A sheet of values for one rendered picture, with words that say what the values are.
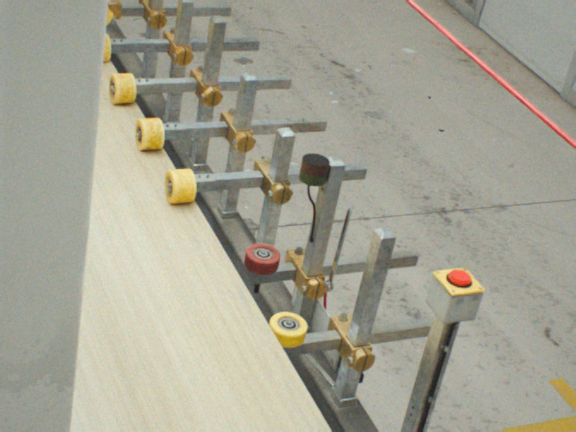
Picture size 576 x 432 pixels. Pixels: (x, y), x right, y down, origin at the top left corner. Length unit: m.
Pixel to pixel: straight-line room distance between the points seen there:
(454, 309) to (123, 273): 0.77
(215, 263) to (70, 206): 1.92
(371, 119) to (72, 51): 4.76
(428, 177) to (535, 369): 1.26
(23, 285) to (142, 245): 1.92
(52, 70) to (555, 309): 3.83
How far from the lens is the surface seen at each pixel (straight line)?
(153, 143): 2.83
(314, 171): 2.37
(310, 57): 5.78
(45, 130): 0.55
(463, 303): 2.02
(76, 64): 0.54
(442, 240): 4.48
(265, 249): 2.55
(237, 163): 2.93
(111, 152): 2.85
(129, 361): 2.20
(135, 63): 3.78
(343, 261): 2.64
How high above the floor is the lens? 2.32
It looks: 32 degrees down
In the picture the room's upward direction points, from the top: 11 degrees clockwise
